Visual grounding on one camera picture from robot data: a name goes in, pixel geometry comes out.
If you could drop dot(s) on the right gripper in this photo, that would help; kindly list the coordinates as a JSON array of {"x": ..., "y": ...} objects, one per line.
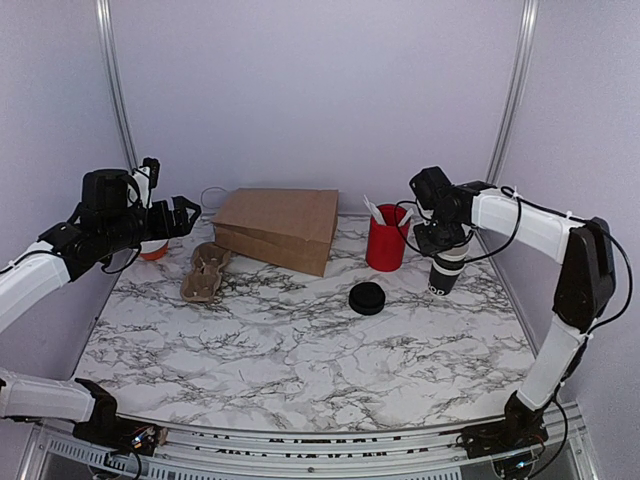
[{"x": 428, "y": 248}]

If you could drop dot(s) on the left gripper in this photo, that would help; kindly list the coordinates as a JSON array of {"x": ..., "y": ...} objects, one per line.
[{"x": 165, "y": 228}]

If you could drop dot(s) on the black paper coffee cup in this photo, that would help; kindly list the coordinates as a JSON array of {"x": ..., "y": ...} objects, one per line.
[{"x": 450, "y": 262}]

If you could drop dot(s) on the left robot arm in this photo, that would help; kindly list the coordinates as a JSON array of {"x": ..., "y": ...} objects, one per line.
[{"x": 115, "y": 213}]

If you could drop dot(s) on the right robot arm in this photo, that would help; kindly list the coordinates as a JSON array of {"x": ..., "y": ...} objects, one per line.
[{"x": 469, "y": 223}]

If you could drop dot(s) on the white stirrer right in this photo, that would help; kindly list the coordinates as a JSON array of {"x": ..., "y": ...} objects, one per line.
[{"x": 407, "y": 216}]

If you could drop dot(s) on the white stirrer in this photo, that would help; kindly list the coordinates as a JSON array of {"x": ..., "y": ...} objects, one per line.
[
  {"x": 407, "y": 216},
  {"x": 374, "y": 211}
]

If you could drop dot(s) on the stacked black paper cup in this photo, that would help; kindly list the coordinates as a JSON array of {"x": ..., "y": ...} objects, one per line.
[{"x": 443, "y": 276}]

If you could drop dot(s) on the orange white bowl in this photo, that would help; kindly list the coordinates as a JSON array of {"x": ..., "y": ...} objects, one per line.
[{"x": 154, "y": 250}]

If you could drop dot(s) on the red cylindrical holder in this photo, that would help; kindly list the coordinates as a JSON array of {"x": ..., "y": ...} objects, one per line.
[{"x": 386, "y": 242}]

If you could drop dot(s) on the white stirrer left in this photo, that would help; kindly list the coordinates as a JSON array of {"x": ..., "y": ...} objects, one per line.
[{"x": 374, "y": 211}]

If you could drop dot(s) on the cardboard cup carrier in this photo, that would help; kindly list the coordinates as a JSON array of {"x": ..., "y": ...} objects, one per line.
[{"x": 203, "y": 281}]

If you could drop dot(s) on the brown paper bag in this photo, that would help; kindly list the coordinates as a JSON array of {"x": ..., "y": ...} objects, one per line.
[{"x": 289, "y": 228}]

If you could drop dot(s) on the left aluminium frame post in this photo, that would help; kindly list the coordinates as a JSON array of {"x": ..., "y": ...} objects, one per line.
[{"x": 115, "y": 88}]

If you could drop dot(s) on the aluminium frame post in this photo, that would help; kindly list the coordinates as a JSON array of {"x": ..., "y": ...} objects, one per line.
[
  {"x": 516, "y": 88},
  {"x": 115, "y": 88}
]

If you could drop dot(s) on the right aluminium frame post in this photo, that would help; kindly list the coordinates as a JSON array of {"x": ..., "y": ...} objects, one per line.
[{"x": 516, "y": 88}]

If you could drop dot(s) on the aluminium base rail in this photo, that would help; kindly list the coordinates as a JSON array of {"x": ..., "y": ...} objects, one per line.
[{"x": 559, "y": 449}]

